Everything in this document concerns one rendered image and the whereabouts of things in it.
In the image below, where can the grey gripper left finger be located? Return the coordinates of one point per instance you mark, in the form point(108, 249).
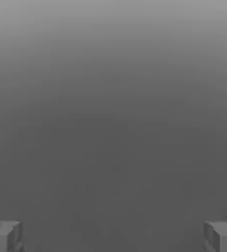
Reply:
point(1, 237)

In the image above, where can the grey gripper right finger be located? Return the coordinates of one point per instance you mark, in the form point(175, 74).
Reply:
point(223, 238)

